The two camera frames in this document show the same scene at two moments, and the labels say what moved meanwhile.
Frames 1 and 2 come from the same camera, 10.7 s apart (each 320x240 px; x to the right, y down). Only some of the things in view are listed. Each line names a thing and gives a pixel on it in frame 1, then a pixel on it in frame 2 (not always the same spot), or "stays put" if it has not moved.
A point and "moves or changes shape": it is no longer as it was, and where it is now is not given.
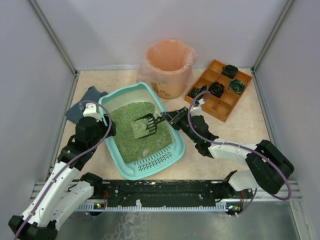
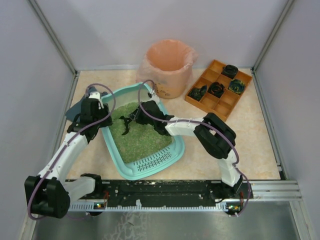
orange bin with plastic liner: (168, 66) stays put
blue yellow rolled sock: (237, 86) stays put
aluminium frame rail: (292, 192) stays put
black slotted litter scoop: (151, 125) moves or changes shape
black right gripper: (178, 119) to (136, 117)
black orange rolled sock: (216, 89) stays put
